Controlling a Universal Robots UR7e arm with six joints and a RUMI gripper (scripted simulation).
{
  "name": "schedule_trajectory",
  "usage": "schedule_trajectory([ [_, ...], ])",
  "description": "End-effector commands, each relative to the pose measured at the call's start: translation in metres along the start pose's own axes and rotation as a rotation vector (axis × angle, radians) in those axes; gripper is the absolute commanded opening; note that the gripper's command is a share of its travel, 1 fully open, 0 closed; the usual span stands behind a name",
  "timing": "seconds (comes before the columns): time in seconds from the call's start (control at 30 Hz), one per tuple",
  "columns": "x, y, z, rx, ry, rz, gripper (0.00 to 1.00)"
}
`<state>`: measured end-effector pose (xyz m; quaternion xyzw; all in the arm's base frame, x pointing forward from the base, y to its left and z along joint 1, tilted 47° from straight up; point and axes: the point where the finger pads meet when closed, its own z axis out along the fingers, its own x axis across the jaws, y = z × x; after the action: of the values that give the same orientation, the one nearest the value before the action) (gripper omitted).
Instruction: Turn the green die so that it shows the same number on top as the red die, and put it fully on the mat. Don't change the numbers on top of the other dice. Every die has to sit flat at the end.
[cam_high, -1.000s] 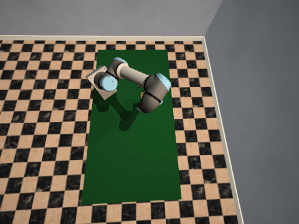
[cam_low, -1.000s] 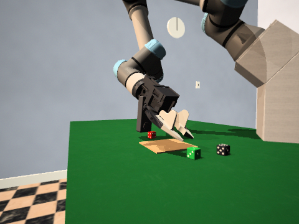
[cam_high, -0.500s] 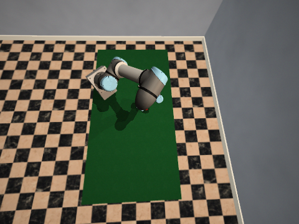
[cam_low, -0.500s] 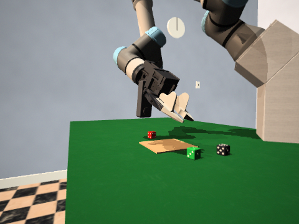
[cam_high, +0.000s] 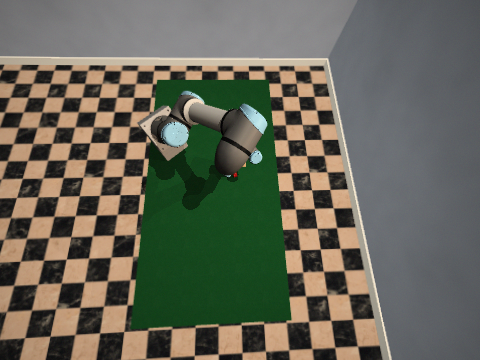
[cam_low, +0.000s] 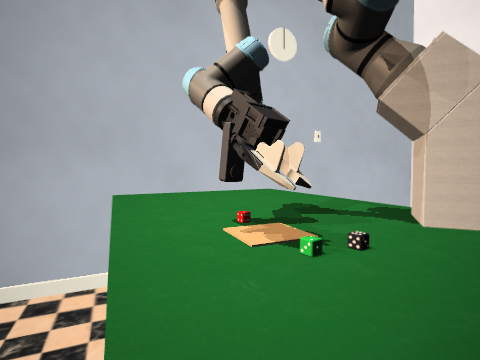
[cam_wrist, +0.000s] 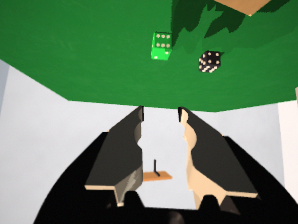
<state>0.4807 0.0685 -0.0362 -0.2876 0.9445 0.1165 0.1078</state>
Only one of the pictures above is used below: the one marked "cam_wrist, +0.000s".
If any green die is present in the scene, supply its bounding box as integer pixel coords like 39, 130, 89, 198
151, 32, 172, 60

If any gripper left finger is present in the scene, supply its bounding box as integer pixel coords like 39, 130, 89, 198
33, 105, 144, 224

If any black die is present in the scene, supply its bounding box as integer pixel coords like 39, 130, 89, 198
199, 51, 221, 72

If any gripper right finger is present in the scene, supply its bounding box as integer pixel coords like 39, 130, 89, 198
178, 107, 298, 224

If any tan flat mat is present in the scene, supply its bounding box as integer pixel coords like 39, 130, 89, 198
215, 0, 270, 16

